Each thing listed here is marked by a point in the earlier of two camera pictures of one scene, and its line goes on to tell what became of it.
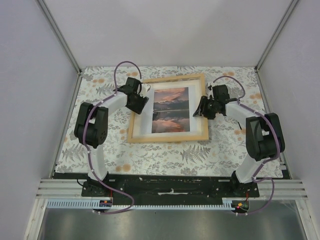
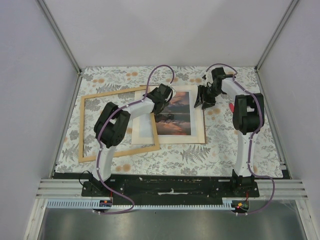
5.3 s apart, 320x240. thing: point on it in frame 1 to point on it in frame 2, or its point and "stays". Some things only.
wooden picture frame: (168, 114) to (81, 159)
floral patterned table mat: (217, 157) stays
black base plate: (164, 188) stays
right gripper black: (202, 109) to (201, 91)
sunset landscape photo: (171, 110) stays
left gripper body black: (139, 103) to (165, 104)
